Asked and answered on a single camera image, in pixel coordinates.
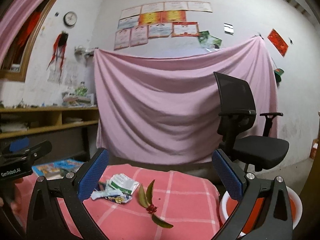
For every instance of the green candy jar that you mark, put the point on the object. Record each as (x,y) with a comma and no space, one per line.
(81,90)

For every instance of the round wall clock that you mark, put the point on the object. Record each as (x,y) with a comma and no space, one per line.
(70,18)

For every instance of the dark blue snack wrapper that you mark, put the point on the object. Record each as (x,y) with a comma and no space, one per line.
(102,190)

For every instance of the small orange cardboard box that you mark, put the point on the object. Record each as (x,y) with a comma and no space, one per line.
(313,149)

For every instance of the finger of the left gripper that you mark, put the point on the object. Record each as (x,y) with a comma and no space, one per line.
(35,151)
(19,144)

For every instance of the blue comic book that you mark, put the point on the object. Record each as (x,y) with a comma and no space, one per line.
(57,169)

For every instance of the red white plastic basin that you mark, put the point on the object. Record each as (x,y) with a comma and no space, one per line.
(227,205)

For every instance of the wooden wall shelf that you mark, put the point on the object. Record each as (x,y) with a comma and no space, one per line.
(47,119)

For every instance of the white green wrapper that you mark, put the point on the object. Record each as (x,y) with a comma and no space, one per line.
(124,183)

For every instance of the stack of books on shelf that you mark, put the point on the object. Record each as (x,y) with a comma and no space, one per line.
(73,100)

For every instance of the leafy twig red berries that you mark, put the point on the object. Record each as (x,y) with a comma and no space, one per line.
(145,200)

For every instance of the certificates on wall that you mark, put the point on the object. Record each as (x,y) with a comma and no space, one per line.
(137,25)

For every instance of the pink hanging sheet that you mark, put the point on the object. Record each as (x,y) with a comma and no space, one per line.
(165,111)

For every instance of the red tassel wall ornament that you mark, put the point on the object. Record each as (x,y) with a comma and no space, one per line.
(59,49)

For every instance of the wooden window frame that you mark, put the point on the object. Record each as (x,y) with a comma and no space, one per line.
(15,64)

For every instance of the pink checked tablecloth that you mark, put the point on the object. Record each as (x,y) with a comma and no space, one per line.
(189,203)

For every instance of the black office chair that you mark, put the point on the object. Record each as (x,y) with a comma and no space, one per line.
(237,116)

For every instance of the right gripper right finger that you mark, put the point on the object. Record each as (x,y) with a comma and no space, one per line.
(274,220)

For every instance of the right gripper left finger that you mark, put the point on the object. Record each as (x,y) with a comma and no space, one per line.
(45,219)

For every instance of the red paper wall poster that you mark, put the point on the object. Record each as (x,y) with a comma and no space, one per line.
(278,42)

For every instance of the person's left hand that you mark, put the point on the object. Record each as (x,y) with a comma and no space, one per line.
(11,195)

